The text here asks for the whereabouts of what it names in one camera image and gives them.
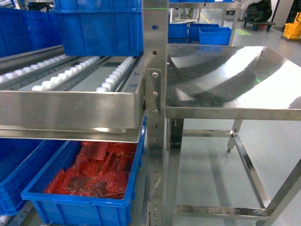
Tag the blue bin on middle shelf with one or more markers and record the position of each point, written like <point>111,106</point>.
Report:
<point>100,27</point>

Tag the stainless steel side table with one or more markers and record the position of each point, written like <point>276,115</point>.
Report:
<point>210,91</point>

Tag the red bubble wrap bags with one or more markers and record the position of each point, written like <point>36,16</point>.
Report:
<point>100,169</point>

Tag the stainless steel flow rack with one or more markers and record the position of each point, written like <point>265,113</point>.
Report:
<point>138,100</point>

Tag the yellow mop bucket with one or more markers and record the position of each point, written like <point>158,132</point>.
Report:
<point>292,31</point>

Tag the blue bin with red bags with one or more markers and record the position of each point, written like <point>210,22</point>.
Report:
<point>73,210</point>

